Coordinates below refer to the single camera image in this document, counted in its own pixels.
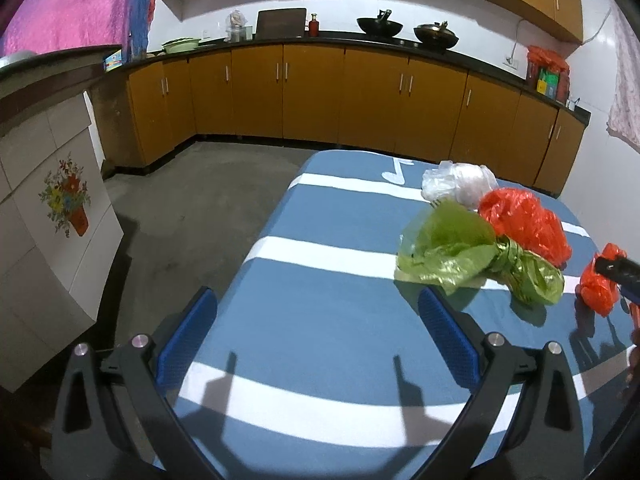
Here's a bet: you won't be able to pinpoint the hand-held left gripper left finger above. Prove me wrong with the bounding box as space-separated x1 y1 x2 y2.
52 286 221 480

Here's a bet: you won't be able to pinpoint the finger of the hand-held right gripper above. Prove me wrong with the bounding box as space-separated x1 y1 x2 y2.
594 255 640 306

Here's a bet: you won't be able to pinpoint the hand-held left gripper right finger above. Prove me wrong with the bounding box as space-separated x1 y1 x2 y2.
417 287 586 480

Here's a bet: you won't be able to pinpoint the small red plastic bag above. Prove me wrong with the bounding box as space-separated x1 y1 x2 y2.
575 242 628 317

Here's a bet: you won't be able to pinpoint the olive green plastic bag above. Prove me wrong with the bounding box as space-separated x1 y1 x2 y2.
395 200 566 306

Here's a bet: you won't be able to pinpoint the large red plastic bag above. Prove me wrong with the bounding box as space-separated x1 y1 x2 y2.
478 188 572 267

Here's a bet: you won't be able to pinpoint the clear plastic bag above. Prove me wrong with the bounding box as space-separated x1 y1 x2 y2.
421 160 498 209

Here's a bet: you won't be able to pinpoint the blue striped tablecloth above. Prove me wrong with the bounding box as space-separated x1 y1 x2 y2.
170 149 640 466

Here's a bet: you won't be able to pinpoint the pink floral hanging cloth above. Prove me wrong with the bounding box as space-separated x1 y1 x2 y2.
606 7 640 153

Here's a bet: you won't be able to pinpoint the green box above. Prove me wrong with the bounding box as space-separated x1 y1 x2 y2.
536 71 559 100

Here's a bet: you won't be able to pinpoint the red bag with containers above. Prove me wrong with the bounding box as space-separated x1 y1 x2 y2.
525 45 571 101

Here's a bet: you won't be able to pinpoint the wooden lower cabinets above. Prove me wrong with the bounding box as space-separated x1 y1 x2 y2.
97 42 586 193

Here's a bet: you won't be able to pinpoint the green basin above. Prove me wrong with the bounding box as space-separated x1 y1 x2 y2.
162 36 200 54

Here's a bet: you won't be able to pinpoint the black pan with lid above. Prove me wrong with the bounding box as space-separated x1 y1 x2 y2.
413 20 459 50

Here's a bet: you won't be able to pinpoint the glass jar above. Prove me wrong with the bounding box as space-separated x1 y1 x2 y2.
224 10 251 43

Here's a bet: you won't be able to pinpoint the black kitchen countertop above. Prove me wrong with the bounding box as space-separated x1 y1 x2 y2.
102 30 591 123

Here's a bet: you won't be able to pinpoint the black wok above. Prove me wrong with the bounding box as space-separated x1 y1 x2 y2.
356 9 404 37

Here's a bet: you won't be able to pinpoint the dark cutting board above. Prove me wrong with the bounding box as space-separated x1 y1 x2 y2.
256 8 307 40

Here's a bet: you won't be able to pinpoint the blue hanging cloth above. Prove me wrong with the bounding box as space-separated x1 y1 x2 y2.
129 0 158 58

